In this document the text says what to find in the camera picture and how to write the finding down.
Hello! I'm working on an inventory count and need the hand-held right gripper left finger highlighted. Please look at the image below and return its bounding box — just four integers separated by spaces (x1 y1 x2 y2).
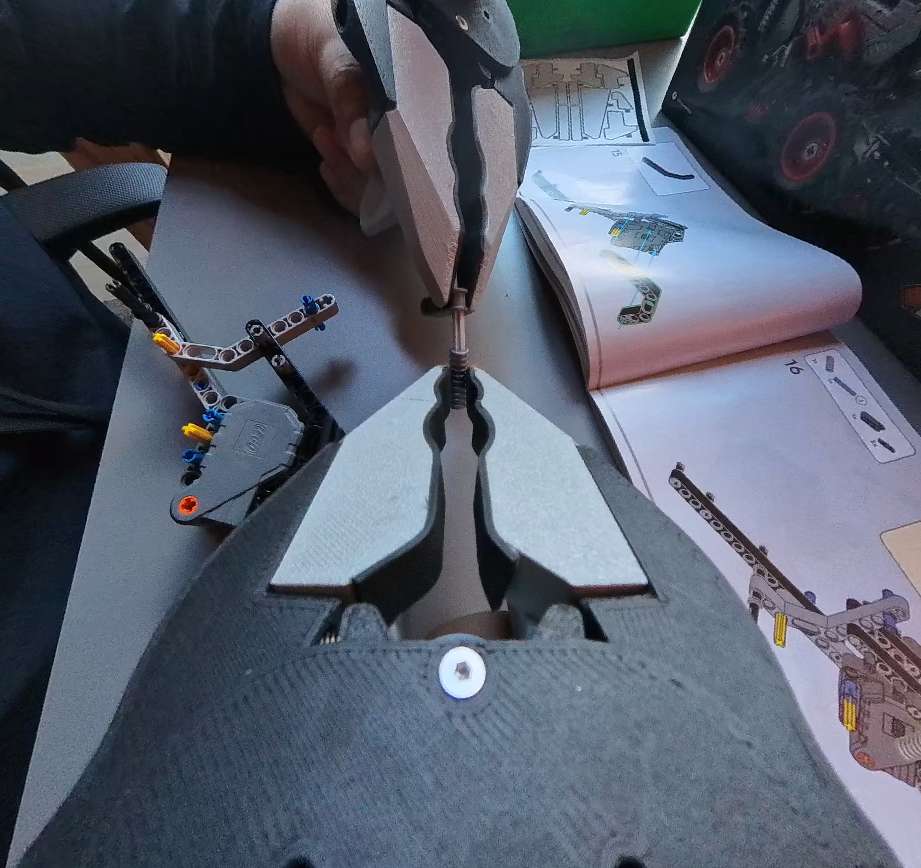
268 366 446 624

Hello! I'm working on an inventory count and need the person's dark clothed body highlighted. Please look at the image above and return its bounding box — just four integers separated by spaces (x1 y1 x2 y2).
0 199 139 739

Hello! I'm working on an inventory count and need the lego instruction booklet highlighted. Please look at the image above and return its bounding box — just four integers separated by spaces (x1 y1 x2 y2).
514 123 921 868

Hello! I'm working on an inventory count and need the black office chair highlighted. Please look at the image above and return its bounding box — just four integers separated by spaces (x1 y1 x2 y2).
0 155 171 286

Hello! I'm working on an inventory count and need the person's left forearm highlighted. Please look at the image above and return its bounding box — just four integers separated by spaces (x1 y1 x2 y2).
0 0 339 158

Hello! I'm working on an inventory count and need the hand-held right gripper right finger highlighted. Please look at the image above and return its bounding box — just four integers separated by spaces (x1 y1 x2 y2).
468 368 650 613

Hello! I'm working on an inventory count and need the grey lego motor assembly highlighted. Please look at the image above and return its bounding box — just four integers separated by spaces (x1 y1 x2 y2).
106 242 345 529

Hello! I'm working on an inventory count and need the lego box with red truck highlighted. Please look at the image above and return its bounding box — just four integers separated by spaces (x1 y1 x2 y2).
661 0 921 361

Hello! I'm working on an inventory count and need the printed line-drawing paper sheet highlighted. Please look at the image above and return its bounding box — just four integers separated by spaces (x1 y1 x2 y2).
521 55 653 148

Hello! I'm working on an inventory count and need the person's left hand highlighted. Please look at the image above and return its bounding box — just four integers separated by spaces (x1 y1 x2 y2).
270 0 377 220

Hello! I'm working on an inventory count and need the lego spring shock absorber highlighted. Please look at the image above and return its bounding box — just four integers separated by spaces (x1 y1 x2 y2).
446 292 476 410

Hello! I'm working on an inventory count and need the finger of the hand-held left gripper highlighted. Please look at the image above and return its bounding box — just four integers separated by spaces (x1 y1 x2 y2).
373 4 476 308
460 78 533 297

